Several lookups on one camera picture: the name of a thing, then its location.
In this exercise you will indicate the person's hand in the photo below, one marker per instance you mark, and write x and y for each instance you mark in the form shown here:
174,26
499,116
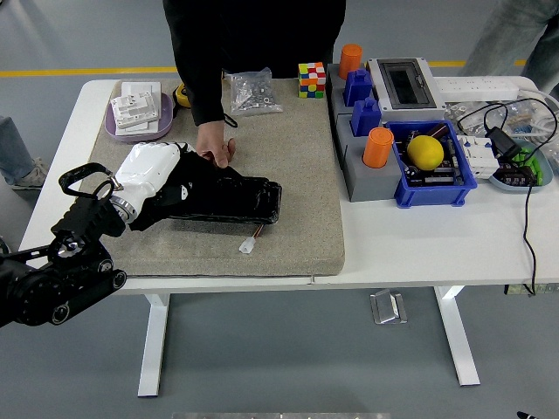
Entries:
213,137

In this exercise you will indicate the clear bag of screws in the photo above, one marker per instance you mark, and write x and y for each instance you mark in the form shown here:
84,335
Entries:
255,94

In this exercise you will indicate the black circuit board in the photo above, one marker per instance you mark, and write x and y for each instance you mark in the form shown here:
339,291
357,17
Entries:
436,179

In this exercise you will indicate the person's forearm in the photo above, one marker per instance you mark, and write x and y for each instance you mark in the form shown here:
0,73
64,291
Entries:
205,100

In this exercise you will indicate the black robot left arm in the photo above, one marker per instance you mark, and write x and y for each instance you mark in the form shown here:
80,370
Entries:
30,288

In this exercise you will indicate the person in background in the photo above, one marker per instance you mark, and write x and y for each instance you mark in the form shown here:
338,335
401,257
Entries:
502,35

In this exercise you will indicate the green plastic parts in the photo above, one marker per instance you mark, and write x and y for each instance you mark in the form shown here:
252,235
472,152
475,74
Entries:
536,168

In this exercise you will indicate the white switch module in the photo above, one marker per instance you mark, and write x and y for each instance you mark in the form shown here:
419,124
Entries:
135,109

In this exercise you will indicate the black terminal blocks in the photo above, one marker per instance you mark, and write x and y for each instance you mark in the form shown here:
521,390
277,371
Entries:
515,174

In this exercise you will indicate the white thin switch plate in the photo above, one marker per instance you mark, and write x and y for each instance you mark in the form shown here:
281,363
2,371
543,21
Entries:
140,129

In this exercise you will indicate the purple oval tray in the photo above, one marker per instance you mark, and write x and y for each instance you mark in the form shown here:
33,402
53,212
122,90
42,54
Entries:
163,126

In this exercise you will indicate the white circuit breaker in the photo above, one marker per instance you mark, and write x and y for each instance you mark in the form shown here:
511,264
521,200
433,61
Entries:
478,161

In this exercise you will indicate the white electrical box dark window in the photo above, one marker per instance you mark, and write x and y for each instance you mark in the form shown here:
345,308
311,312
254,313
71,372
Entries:
406,83

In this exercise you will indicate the white flat switch plate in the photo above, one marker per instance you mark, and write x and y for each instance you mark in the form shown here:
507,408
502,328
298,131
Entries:
142,87

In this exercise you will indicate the person at table side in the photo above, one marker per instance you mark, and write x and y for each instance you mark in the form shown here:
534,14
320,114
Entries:
13,148

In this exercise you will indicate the black panel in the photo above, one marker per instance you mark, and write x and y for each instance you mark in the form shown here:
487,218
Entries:
257,201

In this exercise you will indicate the white table leg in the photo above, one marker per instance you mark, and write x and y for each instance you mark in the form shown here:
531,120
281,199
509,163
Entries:
153,349
456,340

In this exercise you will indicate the clear bag of small parts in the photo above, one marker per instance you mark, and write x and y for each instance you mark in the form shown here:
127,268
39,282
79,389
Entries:
463,110

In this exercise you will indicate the colourful puzzle cube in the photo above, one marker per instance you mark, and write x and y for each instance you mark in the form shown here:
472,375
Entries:
312,80

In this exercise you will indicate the yellow tape measure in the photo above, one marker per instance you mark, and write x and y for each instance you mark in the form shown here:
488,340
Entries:
180,97

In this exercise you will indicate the yellow ball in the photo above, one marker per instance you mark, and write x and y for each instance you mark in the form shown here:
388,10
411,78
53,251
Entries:
425,153

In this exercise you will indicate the blue plastic bin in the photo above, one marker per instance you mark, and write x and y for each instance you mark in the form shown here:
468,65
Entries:
432,196

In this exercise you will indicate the blue plastic block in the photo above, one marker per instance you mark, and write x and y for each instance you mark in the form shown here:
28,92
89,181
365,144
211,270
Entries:
366,118
358,87

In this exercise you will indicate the orange cylinder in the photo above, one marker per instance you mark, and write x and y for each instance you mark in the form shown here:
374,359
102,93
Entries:
377,148
351,59

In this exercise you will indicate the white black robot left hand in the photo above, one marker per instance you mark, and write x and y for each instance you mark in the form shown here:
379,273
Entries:
146,168

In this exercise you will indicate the grey-brown mat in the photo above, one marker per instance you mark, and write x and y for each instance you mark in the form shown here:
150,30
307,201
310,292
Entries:
284,174

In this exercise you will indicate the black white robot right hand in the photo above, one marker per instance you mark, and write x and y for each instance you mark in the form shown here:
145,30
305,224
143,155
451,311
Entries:
529,415

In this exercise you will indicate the white power strip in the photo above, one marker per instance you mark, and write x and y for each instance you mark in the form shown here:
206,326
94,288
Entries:
476,86

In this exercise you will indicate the brown cylindrical capacitor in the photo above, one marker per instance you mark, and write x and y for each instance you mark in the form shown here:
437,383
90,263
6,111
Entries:
438,130

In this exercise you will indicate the metal floor plate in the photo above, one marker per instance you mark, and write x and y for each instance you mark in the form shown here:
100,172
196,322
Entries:
388,307

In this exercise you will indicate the light blue dish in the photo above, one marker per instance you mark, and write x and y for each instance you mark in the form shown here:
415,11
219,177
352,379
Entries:
502,185

